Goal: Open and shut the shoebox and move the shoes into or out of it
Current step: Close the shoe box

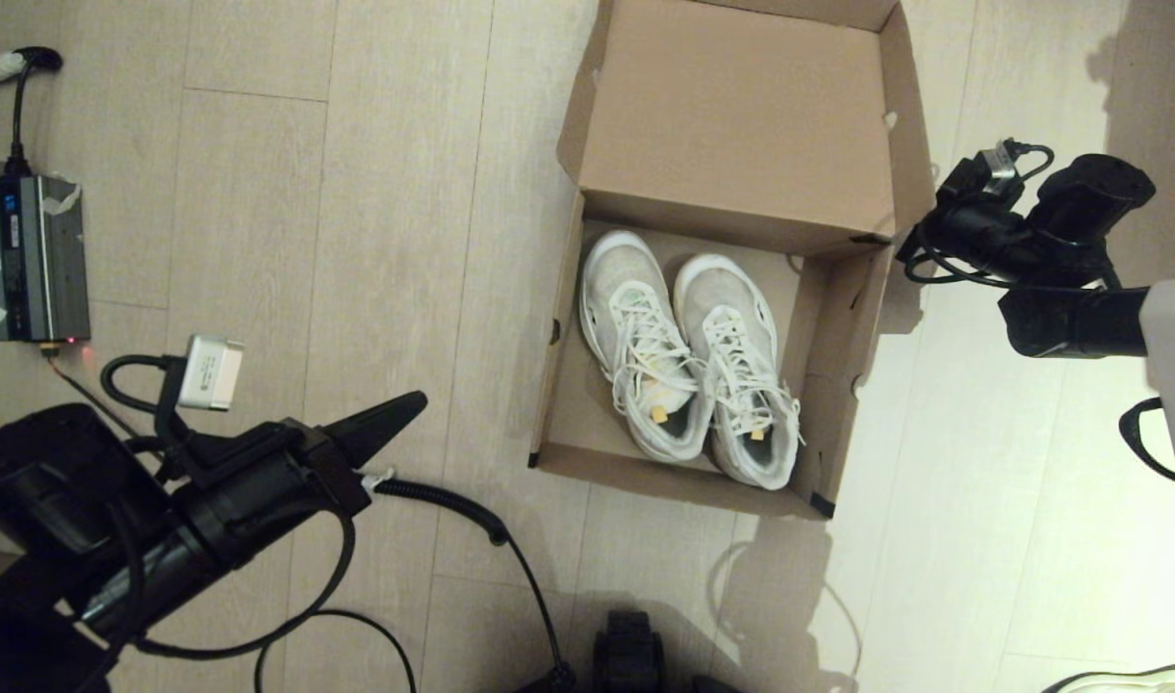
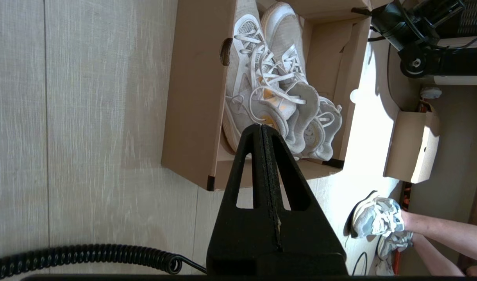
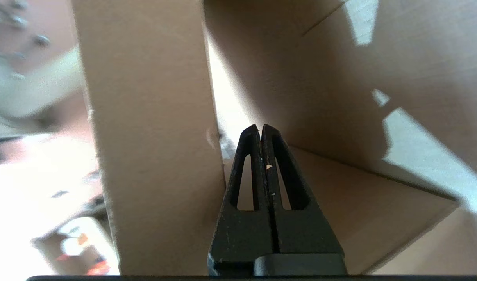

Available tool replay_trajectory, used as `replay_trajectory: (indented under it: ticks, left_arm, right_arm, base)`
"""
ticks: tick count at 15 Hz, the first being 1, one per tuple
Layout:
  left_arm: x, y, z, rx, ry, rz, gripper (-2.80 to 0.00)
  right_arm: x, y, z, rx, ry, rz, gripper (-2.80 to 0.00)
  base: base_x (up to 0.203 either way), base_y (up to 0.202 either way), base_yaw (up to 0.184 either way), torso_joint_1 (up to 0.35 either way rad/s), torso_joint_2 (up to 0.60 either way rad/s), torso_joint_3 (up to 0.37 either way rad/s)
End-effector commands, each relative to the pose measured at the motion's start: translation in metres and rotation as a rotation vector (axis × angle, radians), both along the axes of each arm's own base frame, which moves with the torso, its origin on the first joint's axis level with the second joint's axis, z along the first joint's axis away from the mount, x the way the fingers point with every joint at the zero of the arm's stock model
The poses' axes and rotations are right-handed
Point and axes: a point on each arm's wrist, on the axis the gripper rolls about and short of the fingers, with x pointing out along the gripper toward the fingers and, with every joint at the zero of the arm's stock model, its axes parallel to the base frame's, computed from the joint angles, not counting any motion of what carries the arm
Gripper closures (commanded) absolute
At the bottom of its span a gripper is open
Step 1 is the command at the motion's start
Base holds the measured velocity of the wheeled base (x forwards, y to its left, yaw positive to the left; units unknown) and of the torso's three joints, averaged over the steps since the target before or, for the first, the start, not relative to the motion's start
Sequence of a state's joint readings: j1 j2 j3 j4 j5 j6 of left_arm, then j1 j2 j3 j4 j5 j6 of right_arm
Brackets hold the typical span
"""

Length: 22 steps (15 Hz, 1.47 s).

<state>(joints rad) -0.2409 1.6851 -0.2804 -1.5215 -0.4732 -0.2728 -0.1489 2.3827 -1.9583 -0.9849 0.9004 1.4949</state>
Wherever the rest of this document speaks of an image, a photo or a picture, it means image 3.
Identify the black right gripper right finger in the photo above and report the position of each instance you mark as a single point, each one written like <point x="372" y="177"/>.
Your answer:
<point x="304" y="230"/>

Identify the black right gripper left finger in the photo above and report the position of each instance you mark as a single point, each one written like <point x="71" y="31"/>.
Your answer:
<point x="238" y="230"/>

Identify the brown cardboard shoe box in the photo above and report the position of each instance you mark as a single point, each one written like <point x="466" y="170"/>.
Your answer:
<point x="152" y="117"/>

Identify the open tan cardboard carton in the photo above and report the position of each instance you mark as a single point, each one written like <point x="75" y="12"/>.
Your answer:
<point x="78" y="246"/>

